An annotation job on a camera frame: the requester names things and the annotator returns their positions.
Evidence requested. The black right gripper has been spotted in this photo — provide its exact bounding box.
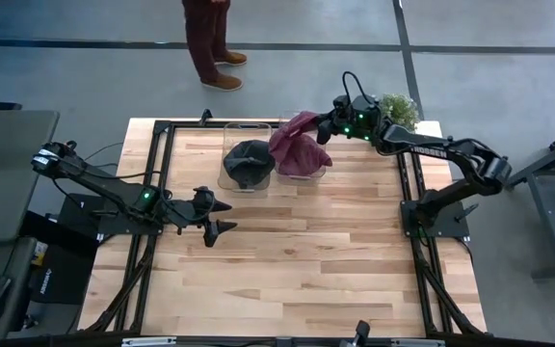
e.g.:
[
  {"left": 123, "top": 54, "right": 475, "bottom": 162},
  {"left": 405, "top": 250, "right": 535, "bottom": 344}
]
[{"left": 314, "top": 94, "right": 357, "bottom": 146}]

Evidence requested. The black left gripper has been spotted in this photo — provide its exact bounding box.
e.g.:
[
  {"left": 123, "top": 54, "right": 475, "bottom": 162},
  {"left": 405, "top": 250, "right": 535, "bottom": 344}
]
[{"left": 169, "top": 185, "right": 239, "bottom": 249}]

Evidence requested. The clear plastic bin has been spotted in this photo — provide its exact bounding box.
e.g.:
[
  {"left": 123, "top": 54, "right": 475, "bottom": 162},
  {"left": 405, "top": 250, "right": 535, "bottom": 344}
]
[
  {"left": 217, "top": 121, "right": 274, "bottom": 194},
  {"left": 273, "top": 111, "right": 330, "bottom": 187}
]

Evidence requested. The small green potted plant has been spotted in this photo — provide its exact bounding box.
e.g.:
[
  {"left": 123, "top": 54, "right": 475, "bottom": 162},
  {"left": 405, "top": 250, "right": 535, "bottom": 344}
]
[{"left": 378, "top": 93, "right": 421, "bottom": 132}]

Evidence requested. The person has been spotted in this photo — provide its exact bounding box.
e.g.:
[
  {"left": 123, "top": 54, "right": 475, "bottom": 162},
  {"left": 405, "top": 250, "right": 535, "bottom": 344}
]
[{"left": 180, "top": 0, "right": 249, "bottom": 93}]

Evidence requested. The black box with white logo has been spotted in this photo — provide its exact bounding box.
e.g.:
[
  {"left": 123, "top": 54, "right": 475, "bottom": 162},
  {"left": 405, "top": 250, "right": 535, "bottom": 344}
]
[{"left": 29, "top": 244, "right": 98, "bottom": 306}]

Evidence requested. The small black device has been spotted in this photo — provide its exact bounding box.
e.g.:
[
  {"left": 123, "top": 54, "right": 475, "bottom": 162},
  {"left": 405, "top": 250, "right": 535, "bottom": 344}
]
[{"left": 338, "top": 320, "right": 371, "bottom": 347}]

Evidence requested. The grey desk top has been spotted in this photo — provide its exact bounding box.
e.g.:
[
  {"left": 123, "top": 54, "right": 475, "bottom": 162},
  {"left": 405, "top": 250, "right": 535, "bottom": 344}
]
[{"left": 0, "top": 109, "right": 61, "bottom": 244}]

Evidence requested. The dark grey low desk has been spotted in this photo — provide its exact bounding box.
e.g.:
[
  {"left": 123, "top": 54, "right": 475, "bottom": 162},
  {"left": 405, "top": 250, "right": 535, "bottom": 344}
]
[{"left": 0, "top": 235, "right": 38, "bottom": 342}]

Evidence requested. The black metal stand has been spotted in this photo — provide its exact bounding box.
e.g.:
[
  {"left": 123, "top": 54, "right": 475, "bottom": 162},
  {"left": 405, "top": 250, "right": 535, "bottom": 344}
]
[{"left": 506, "top": 122, "right": 555, "bottom": 280}]

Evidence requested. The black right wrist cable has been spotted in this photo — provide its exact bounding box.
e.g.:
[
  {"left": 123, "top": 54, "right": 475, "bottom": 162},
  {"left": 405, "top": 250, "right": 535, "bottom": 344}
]
[{"left": 341, "top": 70, "right": 373, "bottom": 105}]

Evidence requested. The black metal table frame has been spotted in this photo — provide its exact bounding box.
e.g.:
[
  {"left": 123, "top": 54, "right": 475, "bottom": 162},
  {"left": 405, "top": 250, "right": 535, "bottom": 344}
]
[{"left": 84, "top": 108, "right": 493, "bottom": 338}]

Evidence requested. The black aluminium rail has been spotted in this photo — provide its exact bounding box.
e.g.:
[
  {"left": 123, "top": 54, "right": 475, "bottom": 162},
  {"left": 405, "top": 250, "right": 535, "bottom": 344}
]
[{"left": 0, "top": 332, "right": 555, "bottom": 347}]

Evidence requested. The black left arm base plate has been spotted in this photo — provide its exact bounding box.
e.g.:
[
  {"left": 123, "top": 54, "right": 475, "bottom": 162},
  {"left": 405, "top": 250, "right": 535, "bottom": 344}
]
[{"left": 58, "top": 192, "right": 166, "bottom": 237}]

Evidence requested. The silver metal bracket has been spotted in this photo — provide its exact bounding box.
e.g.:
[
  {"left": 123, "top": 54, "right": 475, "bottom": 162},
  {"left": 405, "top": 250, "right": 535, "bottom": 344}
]
[
  {"left": 390, "top": 338, "right": 446, "bottom": 347},
  {"left": 121, "top": 336, "right": 177, "bottom": 347}
]

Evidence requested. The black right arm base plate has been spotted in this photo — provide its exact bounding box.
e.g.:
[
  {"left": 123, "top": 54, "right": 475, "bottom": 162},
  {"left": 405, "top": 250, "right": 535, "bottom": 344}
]
[{"left": 401, "top": 200, "right": 471, "bottom": 239}]

